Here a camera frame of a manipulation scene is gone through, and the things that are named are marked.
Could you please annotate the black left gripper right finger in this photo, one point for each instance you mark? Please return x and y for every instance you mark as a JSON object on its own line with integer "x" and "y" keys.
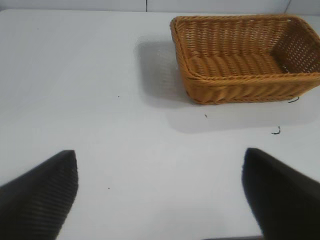
{"x": 282, "y": 200}

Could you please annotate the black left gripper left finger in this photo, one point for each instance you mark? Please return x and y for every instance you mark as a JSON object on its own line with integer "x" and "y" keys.
{"x": 37, "y": 200}

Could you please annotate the small dark green scrap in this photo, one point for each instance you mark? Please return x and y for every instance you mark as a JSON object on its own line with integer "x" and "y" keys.
{"x": 293, "y": 100}
{"x": 276, "y": 131}

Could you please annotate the woven wicker basket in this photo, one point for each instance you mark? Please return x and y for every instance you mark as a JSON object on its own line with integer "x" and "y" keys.
{"x": 240, "y": 60}

